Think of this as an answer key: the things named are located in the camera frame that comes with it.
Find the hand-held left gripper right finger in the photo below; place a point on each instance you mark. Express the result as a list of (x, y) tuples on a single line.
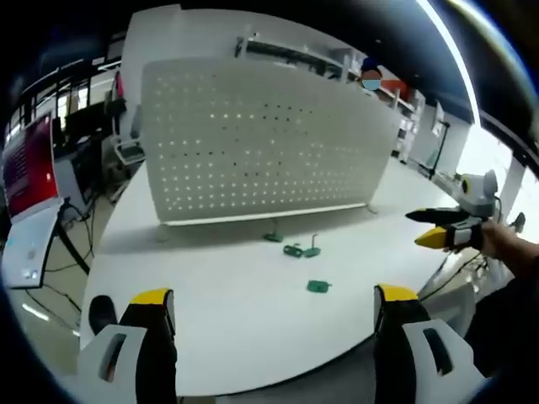
[(421, 349)]

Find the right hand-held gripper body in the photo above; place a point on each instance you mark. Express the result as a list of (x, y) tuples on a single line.
[(478, 191)]

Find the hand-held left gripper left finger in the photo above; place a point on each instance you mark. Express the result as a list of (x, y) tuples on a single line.
[(126, 349)]

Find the green hook assembly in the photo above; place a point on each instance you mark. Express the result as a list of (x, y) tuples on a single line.
[(312, 251), (273, 237), (292, 251), (318, 286)]

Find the white perforated mounting plate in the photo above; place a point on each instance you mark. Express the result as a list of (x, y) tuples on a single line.
[(269, 143)]

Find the person's right hand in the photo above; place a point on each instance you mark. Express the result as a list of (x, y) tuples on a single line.
[(494, 240)]

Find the black shoe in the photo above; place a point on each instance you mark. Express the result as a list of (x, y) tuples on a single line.
[(102, 313)]

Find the black stand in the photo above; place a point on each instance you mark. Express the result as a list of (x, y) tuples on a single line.
[(440, 147)]

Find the ceiling light strip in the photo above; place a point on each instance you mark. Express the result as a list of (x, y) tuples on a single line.
[(452, 54)]

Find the white laptop with red screen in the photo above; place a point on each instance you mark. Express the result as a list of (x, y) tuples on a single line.
[(29, 177)]

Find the grey office chair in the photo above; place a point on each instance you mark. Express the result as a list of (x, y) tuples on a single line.
[(128, 143)]

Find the white storage shelf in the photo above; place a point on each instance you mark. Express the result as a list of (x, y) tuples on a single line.
[(295, 52)]

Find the black computer monitor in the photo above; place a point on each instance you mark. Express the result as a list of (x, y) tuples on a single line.
[(84, 122)]

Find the white partition panel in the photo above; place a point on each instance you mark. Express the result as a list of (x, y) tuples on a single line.
[(177, 38)]

